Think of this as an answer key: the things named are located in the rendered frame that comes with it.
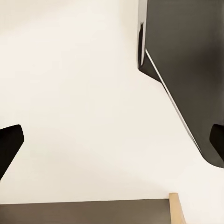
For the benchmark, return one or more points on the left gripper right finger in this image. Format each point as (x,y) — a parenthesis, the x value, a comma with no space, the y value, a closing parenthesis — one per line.
(217,139)

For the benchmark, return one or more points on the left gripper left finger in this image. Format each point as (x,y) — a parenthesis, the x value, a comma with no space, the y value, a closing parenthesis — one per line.
(11,140)

